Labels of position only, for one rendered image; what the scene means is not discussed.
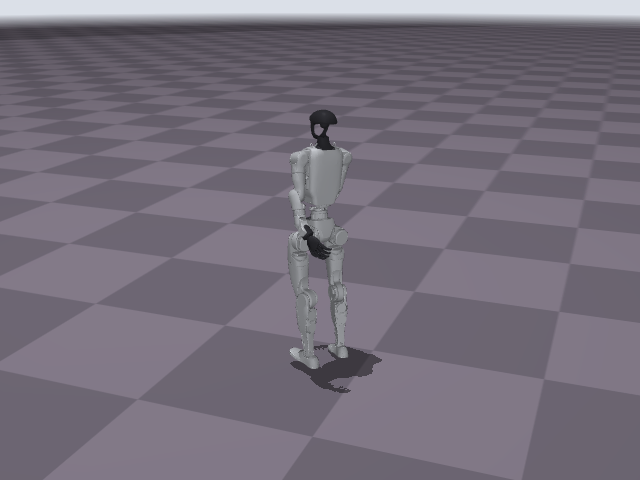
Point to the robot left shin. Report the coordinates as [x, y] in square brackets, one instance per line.
[306, 319]

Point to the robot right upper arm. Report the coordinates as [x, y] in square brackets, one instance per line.
[347, 158]

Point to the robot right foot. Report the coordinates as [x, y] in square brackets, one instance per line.
[341, 352]

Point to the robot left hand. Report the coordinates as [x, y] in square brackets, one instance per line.
[315, 245]

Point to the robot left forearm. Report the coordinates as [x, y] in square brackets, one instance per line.
[299, 212]

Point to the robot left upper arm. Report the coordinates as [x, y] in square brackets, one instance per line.
[298, 161]

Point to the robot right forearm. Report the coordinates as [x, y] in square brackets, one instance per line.
[326, 206]

